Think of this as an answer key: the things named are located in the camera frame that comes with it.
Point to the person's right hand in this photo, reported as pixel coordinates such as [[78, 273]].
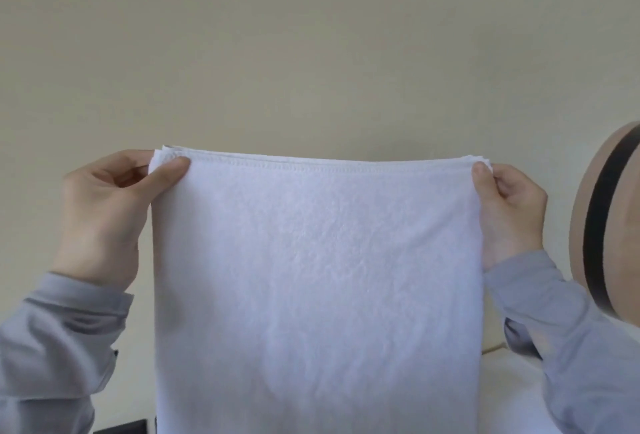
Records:
[[515, 221]]

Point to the person's left hand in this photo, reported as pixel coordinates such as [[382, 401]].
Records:
[[95, 219]]

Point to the person's right thumb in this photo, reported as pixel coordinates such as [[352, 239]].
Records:
[[481, 184]]

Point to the person's left thumb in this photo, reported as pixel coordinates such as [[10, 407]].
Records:
[[167, 176]]

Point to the white towel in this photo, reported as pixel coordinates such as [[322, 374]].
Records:
[[315, 299]]

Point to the person's right forearm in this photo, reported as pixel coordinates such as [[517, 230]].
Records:
[[570, 343]]

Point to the person's left forearm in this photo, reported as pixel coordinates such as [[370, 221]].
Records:
[[55, 348]]

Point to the round beige black-striped object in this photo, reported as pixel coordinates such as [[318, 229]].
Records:
[[607, 219]]

